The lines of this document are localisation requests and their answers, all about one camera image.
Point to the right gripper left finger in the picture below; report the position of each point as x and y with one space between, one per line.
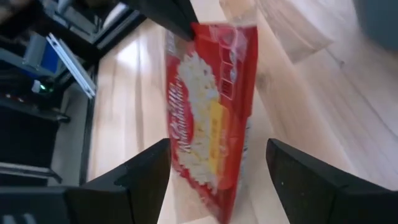
133 193

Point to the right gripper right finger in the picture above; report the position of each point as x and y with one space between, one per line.
311 199

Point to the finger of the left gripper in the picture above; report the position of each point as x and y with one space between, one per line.
168 15

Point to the red popcorn bag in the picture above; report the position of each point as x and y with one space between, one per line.
205 124

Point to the silver aluminium bar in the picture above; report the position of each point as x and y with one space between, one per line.
73 65

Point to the blue box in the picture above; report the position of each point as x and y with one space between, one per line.
48 59

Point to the teal plastic basket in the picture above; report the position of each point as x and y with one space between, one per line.
382 18

